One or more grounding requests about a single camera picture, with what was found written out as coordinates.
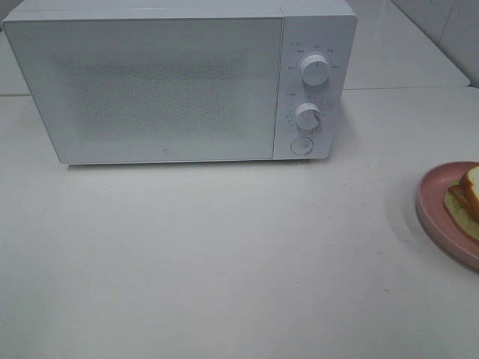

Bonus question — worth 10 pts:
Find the round white door release button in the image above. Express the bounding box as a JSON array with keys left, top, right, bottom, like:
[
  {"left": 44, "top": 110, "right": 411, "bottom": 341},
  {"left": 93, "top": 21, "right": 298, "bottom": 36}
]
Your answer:
[{"left": 290, "top": 137, "right": 314, "bottom": 156}]

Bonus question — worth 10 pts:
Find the white microwave door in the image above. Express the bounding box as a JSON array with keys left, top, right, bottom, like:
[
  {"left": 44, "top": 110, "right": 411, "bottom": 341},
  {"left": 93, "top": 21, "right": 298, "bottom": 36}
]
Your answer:
[{"left": 5, "top": 18, "right": 282, "bottom": 165}]

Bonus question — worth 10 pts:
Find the pink round plate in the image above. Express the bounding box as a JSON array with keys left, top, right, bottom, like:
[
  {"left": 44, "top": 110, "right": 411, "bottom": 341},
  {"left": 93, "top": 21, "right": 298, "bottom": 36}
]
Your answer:
[{"left": 415, "top": 161, "right": 478, "bottom": 271}]

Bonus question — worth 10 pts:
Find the toast sandwich with filling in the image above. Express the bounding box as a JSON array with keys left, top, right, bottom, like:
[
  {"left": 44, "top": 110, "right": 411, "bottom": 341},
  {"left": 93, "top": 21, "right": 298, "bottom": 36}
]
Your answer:
[{"left": 444, "top": 166, "right": 478, "bottom": 241}]

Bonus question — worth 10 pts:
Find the lower white timer knob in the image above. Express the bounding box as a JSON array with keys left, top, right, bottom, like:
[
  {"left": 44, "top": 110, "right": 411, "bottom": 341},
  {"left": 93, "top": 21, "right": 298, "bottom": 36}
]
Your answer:
[{"left": 294, "top": 102, "right": 321, "bottom": 131}]

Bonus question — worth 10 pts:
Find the upper white power knob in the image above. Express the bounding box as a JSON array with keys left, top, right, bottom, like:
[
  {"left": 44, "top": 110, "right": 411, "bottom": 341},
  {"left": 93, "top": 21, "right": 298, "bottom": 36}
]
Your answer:
[{"left": 299, "top": 53, "right": 331, "bottom": 86}]

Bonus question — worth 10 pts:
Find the white microwave oven body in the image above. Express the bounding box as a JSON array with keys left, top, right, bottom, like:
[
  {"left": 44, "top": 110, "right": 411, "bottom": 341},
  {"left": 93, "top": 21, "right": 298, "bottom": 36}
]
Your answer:
[{"left": 1, "top": 1, "right": 357, "bottom": 163}]

